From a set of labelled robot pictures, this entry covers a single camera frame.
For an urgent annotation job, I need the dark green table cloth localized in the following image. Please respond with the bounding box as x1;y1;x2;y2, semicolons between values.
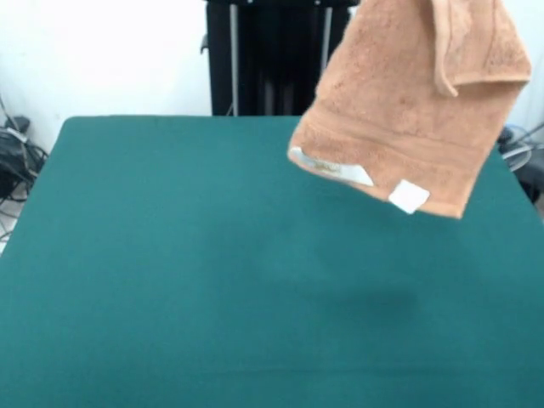
0;115;544;408

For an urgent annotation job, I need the tan terry towel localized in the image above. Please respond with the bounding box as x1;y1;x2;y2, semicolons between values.
286;0;533;220

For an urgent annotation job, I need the black equipment stand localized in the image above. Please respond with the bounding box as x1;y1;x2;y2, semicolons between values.
516;148;544;205

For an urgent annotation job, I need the black cable tangle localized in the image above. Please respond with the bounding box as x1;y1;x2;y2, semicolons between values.
0;127;48;205

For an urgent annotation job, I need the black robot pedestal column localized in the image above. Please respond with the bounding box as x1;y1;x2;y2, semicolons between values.
198;0;354;116

